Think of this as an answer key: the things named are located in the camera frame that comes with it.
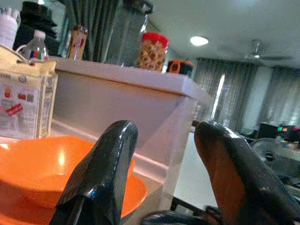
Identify black stacked object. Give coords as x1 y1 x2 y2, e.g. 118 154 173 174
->
13 1 59 56

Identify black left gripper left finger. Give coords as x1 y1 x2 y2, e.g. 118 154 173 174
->
49 120 139 225

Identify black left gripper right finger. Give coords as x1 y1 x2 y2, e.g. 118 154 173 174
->
194 120 300 225

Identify black electronic device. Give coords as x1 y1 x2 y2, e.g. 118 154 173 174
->
257 122 300 143

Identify grey metal machine part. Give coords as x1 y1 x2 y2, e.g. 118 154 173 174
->
250 137 300 188

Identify white raised counter ledge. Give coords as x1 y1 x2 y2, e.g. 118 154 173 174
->
48 56 214 200

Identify orange and black container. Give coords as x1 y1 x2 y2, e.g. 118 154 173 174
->
167 59 195 76

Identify tall orange printed can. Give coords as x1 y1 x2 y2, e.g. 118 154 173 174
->
67 25 89 61

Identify ceiling fan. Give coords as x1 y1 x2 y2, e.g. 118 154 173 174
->
217 39 293 62

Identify red-lidded pretzel jar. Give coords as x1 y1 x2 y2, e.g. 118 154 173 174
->
137 31 170 72

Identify clear plastic water bottle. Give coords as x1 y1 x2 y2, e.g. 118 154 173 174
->
27 30 50 61

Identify grey window curtains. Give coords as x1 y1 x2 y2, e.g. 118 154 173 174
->
193 57 300 132

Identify orange plastic bowl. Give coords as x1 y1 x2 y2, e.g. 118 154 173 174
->
0 136 148 225

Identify beige printed paper bag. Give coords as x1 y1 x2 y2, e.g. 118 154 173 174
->
0 44 59 139

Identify round ceiling light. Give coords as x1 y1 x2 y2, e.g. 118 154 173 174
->
189 36 209 46

